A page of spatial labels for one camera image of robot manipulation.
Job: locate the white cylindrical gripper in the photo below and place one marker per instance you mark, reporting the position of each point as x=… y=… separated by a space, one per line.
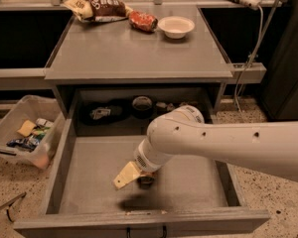
x=147 y=161

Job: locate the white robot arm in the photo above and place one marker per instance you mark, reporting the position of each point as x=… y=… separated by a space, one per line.
x=269 y=148

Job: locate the grey open top drawer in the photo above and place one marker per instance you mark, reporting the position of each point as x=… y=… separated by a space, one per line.
x=94 y=192

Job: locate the grey counter cabinet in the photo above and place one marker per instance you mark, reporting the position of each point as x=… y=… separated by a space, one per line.
x=115 y=53

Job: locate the crushed red soda can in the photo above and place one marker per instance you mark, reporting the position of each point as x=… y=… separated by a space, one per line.
x=143 y=21

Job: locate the blue snack wrapper in bin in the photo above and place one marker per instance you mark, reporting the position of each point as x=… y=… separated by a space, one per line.
x=28 y=143

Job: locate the clear plastic storage bin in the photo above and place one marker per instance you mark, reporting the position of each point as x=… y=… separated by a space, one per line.
x=49 y=120

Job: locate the metal bar on floor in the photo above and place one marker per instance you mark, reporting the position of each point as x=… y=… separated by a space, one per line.
x=13 y=200

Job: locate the yellow sponge in bin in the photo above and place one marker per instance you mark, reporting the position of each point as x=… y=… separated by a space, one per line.
x=26 y=128

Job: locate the white paper bowl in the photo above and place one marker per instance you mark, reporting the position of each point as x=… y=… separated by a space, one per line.
x=176 y=27

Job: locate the brown chip bag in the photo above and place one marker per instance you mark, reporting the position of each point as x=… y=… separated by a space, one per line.
x=101 y=11

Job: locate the black drawer handle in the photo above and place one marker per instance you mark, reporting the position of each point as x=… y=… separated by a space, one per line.
x=160 y=232

